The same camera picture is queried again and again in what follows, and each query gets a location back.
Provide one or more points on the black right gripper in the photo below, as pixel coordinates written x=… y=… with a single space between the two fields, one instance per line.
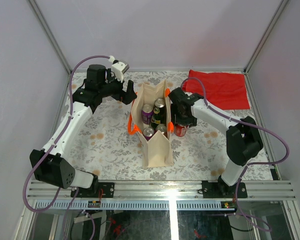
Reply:
x=191 y=121

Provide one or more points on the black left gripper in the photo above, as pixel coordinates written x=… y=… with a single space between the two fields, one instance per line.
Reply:
x=125 y=97

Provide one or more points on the red cola can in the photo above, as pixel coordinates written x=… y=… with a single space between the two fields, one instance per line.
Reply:
x=162 y=128
x=180 y=130

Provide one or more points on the black energy drink can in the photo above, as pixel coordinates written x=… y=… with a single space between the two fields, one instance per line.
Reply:
x=160 y=107

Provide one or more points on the green glass bottle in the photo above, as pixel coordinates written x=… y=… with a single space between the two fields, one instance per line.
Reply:
x=157 y=118

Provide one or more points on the purple soda can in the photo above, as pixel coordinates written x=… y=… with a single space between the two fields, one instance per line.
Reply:
x=148 y=133
x=146 y=113

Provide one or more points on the beige canvas bag orange handles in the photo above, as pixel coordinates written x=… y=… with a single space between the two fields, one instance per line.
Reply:
x=157 y=152

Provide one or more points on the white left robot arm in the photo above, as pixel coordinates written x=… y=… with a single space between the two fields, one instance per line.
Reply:
x=51 y=164

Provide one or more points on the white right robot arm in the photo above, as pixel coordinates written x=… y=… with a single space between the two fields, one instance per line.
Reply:
x=243 y=140

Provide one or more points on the red cloth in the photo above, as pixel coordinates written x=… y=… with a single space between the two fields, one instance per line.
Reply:
x=226 y=91

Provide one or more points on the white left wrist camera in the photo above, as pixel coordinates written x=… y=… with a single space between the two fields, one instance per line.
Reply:
x=118 y=67

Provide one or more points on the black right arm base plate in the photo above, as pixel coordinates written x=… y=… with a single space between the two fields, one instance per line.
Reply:
x=217 y=190

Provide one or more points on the aluminium front rail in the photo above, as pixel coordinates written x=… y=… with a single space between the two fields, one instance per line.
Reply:
x=255 y=190

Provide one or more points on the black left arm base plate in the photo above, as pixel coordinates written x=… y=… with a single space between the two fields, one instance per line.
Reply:
x=101 y=190

